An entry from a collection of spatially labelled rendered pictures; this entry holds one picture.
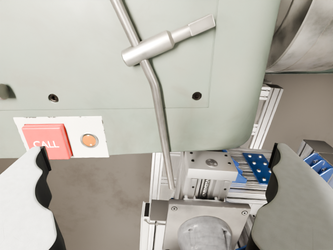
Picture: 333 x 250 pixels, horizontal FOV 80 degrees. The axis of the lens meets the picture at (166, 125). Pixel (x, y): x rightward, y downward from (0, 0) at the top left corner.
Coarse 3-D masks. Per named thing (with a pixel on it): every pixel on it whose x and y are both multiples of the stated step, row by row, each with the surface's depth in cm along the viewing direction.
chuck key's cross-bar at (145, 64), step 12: (120, 0) 22; (120, 12) 22; (132, 36) 23; (144, 60) 25; (144, 72) 26; (156, 84) 26; (156, 96) 27; (156, 108) 28; (168, 156) 32; (168, 168) 33; (168, 180) 35
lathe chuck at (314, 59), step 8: (328, 24) 27; (328, 32) 28; (320, 40) 29; (328, 40) 29; (312, 48) 31; (320, 48) 31; (328, 48) 31; (304, 56) 32; (312, 56) 32; (320, 56) 32; (328, 56) 32; (296, 64) 35; (304, 64) 35; (312, 64) 35; (320, 64) 35; (328, 64) 35
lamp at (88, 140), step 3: (87, 135) 31; (90, 135) 31; (84, 138) 32; (87, 138) 32; (90, 138) 32; (93, 138) 32; (84, 141) 32; (87, 141) 32; (90, 141) 32; (93, 141) 32; (87, 144) 32; (90, 144) 32; (93, 144) 32
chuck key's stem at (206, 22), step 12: (192, 24) 23; (204, 24) 23; (156, 36) 23; (168, 36) 23; (180, 36) 23; (132, 48) 24; (144, 48) 24; (156, 48) 24; (168, 48) 24; (132, 60) 24
